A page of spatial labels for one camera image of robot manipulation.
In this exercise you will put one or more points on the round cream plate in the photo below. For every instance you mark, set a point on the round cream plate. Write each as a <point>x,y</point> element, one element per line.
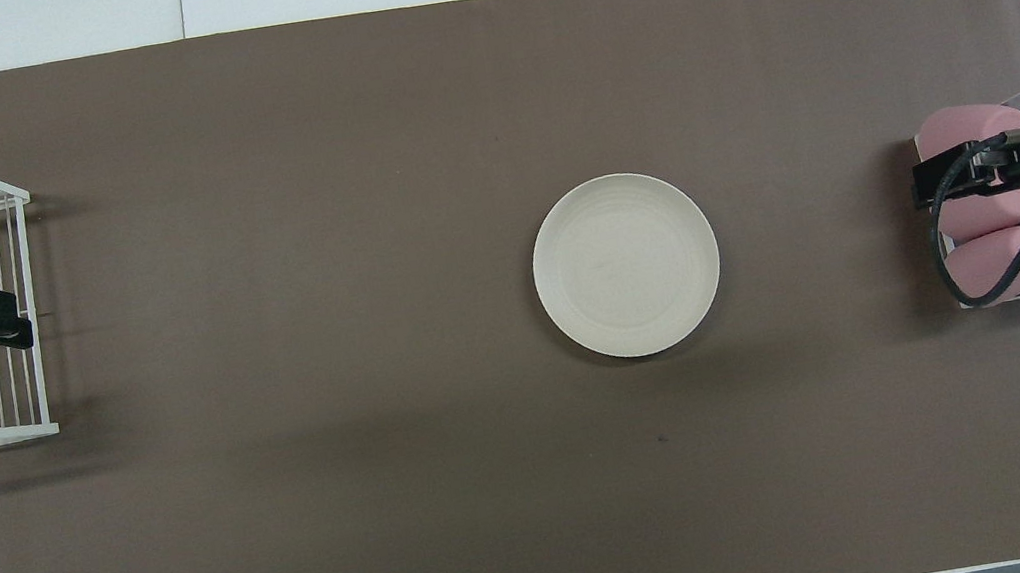
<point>626,265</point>

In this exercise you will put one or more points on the pink plastic cup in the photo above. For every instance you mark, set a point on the pink plastic cup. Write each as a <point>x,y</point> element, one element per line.
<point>985,213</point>
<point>961,126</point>
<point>1002,265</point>

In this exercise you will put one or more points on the brown table mat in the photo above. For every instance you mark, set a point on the brown table mat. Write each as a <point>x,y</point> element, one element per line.
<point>378,347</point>

